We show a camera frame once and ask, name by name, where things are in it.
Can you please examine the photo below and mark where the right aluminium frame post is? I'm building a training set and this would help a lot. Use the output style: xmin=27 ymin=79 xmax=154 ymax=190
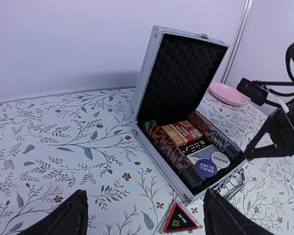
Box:
xmin=220 ymin=0 xmax=254 ymax=84

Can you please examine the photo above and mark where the floral table cloth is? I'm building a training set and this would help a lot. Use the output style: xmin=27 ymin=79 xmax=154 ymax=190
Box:
xmin=0 ymin=89 xmax=294 ymax=235

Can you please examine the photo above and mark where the aluminium poker case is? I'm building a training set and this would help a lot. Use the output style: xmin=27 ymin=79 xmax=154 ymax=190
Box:
xmin=132 ymin=25 xmax=245 ymax=203

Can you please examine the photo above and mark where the poker chip row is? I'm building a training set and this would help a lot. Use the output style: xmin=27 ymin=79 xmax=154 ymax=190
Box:
xmin=142 ymin=120 xmax=204 ymax=190
xmin=188 ymin=111 xmax=243 ymax=161

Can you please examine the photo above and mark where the triangular all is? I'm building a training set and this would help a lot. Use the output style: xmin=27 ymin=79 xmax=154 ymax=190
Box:
xmin=162 ymin=202 xmax=199 ymax=233

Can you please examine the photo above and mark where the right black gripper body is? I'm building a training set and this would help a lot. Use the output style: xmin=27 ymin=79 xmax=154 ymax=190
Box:
xmin=270 ymin=101 xmax=294 ymax=156

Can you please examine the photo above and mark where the white dealer chip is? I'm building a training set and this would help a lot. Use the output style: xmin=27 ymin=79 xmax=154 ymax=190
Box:
xmin=211 ymin=152 xmax=231 ymax=170

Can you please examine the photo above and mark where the red playing card deck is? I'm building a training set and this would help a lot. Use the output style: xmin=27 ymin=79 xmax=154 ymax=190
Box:
xmin=162 ymin=120 xmax=203 ymax=147

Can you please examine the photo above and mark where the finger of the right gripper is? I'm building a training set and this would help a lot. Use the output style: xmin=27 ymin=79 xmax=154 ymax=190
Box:
xmin=245 ymin=144 xmax=288 ymax=161
xmin=246 ymin=115 xmax=274 ymax=149

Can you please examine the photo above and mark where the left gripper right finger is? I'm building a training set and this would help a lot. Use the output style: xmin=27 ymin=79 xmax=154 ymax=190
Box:
xmin=203 ymin=189 xmax=272 ymax=235

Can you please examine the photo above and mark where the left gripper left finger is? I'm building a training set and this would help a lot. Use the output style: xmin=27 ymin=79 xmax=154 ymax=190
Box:
xmin=19 ymin=189 xmax=88 ymax=235

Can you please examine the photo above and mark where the left poker chip row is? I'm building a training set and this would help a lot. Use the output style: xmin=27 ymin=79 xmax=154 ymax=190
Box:
xmin=142 ymin=120 xmax=204 ymax=190

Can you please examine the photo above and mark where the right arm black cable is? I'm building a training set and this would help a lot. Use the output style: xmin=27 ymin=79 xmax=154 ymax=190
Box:
xmin=252 ymin=34 xmax=294 ymax=108

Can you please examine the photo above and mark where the right poker chip row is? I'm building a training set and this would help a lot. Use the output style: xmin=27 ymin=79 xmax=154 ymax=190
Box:
xmin=188 ymin=111 xmax=243 ymax=161

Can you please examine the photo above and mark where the blue small blind chip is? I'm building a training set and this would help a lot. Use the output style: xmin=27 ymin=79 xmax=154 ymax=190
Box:
xmin=196 ymin=159 xmax=218 ymax=178

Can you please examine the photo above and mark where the blue playing card deck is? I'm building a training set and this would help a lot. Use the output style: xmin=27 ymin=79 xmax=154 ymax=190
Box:
xmin=187 ymin=145 xmax=218 ymax=165

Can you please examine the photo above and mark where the pink plate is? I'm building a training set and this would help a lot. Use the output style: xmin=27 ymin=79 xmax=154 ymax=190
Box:
xmin=209 ymin=82 xmax=247 ymax=106

